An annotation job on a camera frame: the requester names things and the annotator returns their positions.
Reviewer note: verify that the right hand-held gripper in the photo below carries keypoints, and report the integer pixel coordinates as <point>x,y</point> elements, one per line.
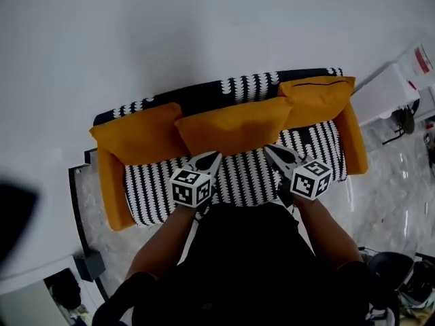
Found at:
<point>311,182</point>

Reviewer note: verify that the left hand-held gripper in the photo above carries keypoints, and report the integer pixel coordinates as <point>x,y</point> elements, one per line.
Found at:
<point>188,189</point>

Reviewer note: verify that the large orange cushion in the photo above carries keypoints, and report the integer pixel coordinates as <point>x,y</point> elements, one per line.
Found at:
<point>234,124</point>
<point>316,104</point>
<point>139,134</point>

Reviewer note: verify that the person's left forearm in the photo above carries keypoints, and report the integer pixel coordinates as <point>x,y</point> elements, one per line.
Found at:
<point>159,243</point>

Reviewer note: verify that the person's right forearm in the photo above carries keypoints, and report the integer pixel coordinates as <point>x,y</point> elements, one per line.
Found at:
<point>329,233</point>

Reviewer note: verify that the black white patterned throw blanket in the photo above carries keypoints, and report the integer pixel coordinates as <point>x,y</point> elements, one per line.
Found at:
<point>244,178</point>

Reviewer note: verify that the orange sofa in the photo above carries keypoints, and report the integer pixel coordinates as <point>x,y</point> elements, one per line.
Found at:
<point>113,195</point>

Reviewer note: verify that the person in grey clothing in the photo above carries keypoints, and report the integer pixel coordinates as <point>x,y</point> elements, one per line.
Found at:
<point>251,267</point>

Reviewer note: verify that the black office chair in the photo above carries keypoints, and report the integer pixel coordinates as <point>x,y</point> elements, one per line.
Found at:
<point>391,267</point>

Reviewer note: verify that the dark grey box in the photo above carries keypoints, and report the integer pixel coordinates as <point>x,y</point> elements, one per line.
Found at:
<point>90,267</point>

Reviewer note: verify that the clear water bottle red label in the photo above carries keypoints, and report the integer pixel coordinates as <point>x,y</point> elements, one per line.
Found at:
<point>421,59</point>

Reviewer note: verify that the black bag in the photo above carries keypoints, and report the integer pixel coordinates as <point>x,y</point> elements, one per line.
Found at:
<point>66,289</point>

